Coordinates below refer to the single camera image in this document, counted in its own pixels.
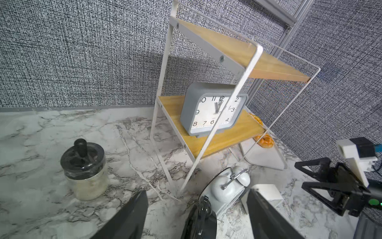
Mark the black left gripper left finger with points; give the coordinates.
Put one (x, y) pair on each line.
(128, 222)

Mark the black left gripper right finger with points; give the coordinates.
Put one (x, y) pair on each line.
(266, 221)

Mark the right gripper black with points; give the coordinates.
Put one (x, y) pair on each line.
(347, 192)

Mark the small white square alarm clock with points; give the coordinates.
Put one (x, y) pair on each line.
(268, 191)

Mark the grey rectangular alarm clock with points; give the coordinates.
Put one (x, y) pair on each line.
(205, 102)

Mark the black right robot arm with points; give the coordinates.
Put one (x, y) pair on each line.
(367, 228)

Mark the white twin bell alarm clock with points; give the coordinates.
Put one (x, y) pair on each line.
(226, 188)

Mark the black twin bell alarm clock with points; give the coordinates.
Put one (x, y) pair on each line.
(201, 222)

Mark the white and wood shelf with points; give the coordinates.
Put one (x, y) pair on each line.
(245, 59)

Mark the white cutting board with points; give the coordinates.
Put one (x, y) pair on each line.
(264, 157)

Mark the glazed bagel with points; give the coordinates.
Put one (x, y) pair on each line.
(265, 142)

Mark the oval bread loaf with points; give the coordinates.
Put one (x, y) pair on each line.
(256, 118)

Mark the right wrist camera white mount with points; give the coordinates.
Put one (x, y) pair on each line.
(361, 155)

